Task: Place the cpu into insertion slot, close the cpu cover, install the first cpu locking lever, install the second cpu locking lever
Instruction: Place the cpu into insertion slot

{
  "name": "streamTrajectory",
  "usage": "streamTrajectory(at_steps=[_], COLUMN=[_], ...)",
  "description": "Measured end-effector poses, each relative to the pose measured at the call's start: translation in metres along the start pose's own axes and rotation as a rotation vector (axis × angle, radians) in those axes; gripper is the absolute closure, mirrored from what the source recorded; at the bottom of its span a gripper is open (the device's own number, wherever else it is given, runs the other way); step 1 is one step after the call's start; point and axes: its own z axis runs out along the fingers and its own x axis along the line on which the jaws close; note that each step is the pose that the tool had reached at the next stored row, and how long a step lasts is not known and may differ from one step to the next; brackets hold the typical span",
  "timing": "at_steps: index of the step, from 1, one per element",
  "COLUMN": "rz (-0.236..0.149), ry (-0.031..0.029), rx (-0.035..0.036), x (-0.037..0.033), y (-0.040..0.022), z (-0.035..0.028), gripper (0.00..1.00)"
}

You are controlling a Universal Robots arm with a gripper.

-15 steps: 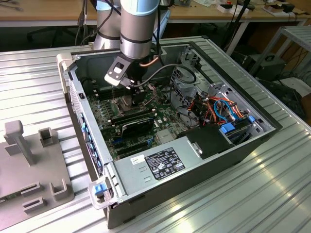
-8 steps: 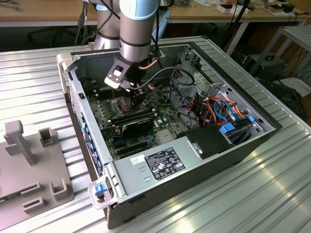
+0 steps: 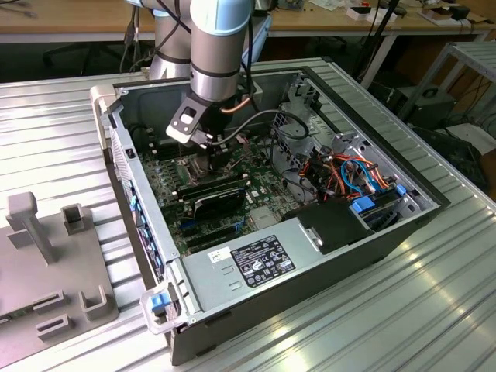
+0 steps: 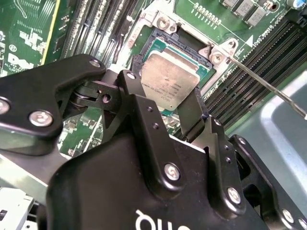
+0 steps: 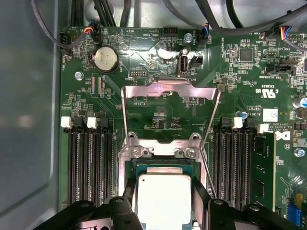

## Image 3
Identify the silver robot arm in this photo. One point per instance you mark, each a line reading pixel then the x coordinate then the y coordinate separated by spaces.
pixel 215 50

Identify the black RAM slot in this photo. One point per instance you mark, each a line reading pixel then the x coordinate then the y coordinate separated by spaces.
pixel 209 182
pixel 164 158
pixel 209 188
pixel 209 191
pixel 164 143
pixel 164 148
pixel 209 185
pixel 164 153

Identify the blue expansion slot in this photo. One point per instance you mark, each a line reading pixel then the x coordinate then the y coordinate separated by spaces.
pixel 188 223

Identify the green motherboard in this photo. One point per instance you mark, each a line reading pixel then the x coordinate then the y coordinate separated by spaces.
pixel 255 182

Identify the metal drive cage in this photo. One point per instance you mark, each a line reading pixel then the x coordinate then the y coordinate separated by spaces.
pixel 288 133

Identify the black graphics card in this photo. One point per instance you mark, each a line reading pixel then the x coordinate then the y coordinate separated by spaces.
pixel 219 203

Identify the silver chipset heatsink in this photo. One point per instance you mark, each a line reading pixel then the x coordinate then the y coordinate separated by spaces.
pixel 263 218

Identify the blue card retention latch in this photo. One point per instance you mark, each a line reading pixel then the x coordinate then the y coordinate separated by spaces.
pixel 157 260
pixel 133 202
pixel 144 233

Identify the wooden desk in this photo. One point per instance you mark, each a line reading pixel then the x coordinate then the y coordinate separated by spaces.
pixel 329 23
pixel 77 17

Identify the silver power supply unit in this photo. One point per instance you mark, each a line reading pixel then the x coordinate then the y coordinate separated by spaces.
pixel 209 279

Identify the blue disk carrier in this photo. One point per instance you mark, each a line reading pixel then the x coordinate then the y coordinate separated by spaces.
pixel 366 205

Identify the white box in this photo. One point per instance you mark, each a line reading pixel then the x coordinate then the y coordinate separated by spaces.
pixel 368 13

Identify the blue case release latch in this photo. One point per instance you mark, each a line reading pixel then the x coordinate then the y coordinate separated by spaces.
pixel 158 303

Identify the grey open PC case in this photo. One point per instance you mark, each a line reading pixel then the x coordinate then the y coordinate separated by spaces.
pixel 310 294

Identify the small blue clip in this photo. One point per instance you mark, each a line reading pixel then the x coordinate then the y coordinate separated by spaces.
pixel 401 190

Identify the black equipment box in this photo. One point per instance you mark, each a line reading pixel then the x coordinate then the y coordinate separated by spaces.
pixel 426 108

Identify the grey parts rack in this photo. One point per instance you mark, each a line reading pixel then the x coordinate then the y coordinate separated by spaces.
pixel 38 271

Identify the brown cardboard box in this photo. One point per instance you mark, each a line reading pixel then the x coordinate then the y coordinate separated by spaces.
pixel 438 15

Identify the metal slat shelf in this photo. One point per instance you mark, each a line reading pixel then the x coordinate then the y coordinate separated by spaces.
pixel 476 58

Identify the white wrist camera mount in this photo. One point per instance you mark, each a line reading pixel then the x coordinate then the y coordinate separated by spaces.
pixel 186 124

